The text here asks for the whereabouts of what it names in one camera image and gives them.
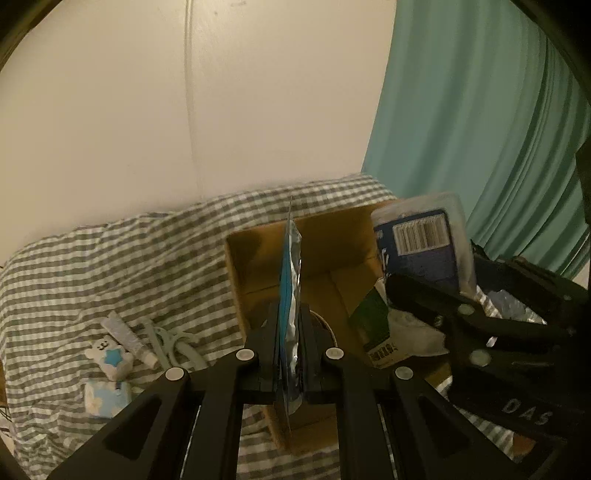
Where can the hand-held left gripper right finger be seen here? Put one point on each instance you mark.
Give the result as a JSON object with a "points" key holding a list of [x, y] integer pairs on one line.
{"points": [[306, 350]]}

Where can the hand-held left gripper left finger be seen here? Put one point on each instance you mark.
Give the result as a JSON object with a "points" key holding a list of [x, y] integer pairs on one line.
{"points": [[274, 350]]}

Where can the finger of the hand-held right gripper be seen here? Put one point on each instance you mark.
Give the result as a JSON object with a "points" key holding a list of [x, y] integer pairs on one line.
{"points": [[517, 272], [422, 297]]}

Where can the blue white plastic packet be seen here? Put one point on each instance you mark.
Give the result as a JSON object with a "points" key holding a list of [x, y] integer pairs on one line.
{"points": [[427, 244]]}

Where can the blue silver foil packet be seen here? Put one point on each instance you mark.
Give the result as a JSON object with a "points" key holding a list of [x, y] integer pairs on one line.
{"points": [[291, 295]]}

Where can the brown cardboard box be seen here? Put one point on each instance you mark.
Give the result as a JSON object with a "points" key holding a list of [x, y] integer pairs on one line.
{"points": [[344, 240]]}

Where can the dark round object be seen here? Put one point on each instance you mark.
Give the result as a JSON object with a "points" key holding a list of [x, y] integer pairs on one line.
{"points": [[323, 325]]}

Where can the crinkled clear plastic wrapper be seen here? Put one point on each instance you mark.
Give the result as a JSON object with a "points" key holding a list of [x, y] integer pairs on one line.
{"points": [[510, 304]]}

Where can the white crumpled plastic bag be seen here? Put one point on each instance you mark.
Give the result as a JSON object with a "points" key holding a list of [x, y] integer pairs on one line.
{"points": [[418, 334]]}

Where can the green white packet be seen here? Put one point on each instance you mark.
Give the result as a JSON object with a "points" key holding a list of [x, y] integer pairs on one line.
{"points": [[374, 332]]}

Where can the white tube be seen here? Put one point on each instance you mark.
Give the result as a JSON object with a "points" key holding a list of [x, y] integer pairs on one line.
{"points": [[127, 339]]}

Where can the teal curtain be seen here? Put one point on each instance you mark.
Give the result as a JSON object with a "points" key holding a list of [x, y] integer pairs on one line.
{"points": [[475, 129]]}

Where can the grey white checked sheet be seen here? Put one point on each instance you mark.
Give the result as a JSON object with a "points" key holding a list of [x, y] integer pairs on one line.
{"points": [[138, 263]]}

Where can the white bear toy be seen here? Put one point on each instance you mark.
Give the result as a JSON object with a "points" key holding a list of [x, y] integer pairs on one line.
{"points": [[108, 357]]}

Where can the blue flowered small box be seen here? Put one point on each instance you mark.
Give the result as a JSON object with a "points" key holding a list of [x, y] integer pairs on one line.
{"points": [[105, 398]]}

